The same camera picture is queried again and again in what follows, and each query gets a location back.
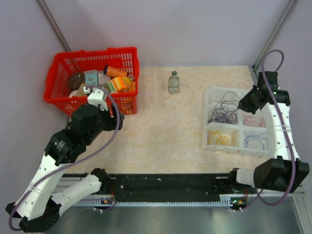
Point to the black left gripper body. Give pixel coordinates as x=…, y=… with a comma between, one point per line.
x=106, y=122

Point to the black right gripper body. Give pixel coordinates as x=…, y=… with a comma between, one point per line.
x=247, y=103

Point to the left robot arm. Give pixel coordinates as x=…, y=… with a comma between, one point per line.
x=40, y=207

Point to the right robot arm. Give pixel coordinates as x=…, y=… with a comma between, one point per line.
x=284, y=171

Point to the brown cardboard box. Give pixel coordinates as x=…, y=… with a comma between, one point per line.
x=80, y=91

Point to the red plastic basket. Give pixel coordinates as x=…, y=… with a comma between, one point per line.
x=67, y=63

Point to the brown round cookie pack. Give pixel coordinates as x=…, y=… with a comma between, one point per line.
x=76, y=80

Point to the grey white box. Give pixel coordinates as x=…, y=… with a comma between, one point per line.
x=102, y=78

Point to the teal small box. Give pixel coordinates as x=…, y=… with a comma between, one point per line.
x=91, y=77

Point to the white compartment tray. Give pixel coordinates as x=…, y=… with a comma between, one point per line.
x=226, y=128

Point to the orange striped sponge pack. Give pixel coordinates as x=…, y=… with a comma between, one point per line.
x=121, y=84

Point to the orange cylinder tube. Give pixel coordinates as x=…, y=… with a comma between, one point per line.
x=114, y=72

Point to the clear glass bottle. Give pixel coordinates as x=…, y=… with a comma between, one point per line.
x=173, y=83

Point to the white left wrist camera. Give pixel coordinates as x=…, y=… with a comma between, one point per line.
x=96, y=97

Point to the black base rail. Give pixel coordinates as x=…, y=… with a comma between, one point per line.
x=171, y=187

